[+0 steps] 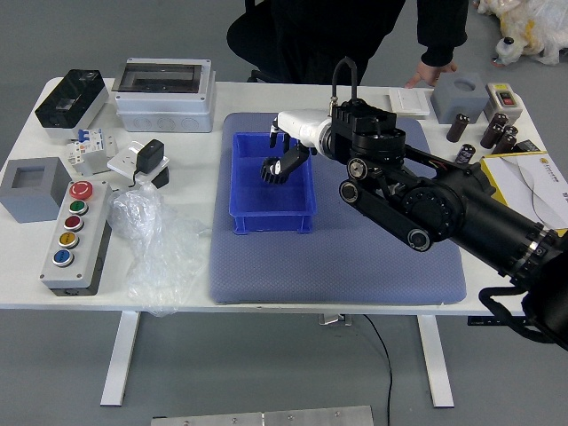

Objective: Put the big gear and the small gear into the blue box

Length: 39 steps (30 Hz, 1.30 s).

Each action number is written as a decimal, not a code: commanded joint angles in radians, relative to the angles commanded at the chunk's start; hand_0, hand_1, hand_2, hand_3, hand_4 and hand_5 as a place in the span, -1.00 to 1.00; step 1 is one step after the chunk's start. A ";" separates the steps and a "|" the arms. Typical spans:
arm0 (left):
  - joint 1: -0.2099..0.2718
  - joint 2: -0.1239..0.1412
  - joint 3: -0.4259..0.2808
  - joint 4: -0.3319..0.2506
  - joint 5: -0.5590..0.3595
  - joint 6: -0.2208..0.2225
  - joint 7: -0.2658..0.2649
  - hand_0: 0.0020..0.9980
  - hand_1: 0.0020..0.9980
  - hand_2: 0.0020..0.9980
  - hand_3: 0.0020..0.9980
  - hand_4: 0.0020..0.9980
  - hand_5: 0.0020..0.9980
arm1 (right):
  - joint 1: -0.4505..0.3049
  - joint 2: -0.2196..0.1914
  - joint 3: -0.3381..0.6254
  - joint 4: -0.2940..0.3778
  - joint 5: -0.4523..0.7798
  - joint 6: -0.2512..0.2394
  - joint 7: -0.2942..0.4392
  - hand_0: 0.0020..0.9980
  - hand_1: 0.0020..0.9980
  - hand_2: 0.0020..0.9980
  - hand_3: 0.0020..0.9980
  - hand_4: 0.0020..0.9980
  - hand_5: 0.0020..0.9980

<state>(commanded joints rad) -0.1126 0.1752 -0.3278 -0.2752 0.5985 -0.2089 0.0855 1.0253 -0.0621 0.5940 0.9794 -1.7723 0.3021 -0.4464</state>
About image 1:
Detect person's left hand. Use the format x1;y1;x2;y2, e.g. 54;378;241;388
406;60;458;89

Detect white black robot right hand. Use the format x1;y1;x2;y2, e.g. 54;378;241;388
267;109;333;178

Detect big black gear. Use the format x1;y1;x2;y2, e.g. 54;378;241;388
259;157;289;185

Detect grey box with round hole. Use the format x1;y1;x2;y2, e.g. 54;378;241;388
430;72;488;125

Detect blue plastic box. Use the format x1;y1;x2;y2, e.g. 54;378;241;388
228;131;319;236

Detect grey windowed distribution box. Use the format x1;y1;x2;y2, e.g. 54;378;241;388
110;58;217;133

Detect yellow white cardboard box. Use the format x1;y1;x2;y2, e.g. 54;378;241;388
478;152;568;232

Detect grey square hollow box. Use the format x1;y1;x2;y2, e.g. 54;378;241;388
0;156;73;225

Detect person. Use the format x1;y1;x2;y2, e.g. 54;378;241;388
226;0;409;86

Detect plush toy in plastic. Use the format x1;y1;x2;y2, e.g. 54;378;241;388
472;0;568;67

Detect grey-blue padded mat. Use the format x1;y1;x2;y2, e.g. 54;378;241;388
208;112;468;306

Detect black power adapter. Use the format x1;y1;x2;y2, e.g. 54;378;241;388
128;138;166;187

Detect clear plastic bag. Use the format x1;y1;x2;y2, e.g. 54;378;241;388
107;184;213;318

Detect white blue circuit breaker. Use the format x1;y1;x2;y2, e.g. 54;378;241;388
75;127;106;156

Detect white plastic clip part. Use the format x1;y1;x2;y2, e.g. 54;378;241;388
66;140;95;178

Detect white table leg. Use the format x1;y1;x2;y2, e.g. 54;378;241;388
416;315;456;408
99;312;142;407

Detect grey five-button control station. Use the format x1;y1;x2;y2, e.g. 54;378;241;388
38;179;113;297

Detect grey metal plate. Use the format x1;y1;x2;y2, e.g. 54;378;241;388
150;405;375;426

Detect white wall switch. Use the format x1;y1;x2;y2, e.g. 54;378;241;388
388;87;432;118

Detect grey red-button switch box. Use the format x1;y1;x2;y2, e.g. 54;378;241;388
483;82;521;125

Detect white wall socket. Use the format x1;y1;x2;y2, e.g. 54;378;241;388
106;140;172;184

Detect metal bracket under table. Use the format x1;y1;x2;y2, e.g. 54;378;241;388
318;313;354;328

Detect black-lid control enclosure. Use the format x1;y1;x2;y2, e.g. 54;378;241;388
34;68;110;142

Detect black floor cable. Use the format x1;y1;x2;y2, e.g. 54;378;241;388
363;314;395;426

